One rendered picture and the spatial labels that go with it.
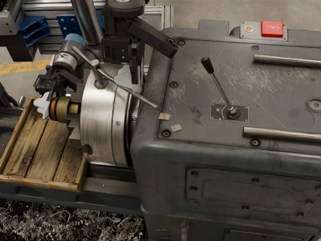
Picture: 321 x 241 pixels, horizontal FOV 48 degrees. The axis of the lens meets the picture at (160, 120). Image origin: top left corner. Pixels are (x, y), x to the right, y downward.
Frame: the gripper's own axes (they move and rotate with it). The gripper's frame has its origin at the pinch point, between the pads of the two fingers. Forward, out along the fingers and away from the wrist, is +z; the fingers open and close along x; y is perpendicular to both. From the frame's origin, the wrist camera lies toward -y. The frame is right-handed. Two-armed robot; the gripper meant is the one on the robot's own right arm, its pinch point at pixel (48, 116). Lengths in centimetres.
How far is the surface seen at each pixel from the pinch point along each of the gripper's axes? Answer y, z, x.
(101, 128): -21.7, 8.4, 9.5
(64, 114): -6.0, 0.0, 2.2
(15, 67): 105, -115, -107
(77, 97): -9.1, -5.1, 4.5
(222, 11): -48, -202, -108
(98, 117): -20.6, 6.4, 11.6
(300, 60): -71, -14, 19
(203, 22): -45, -29, 17
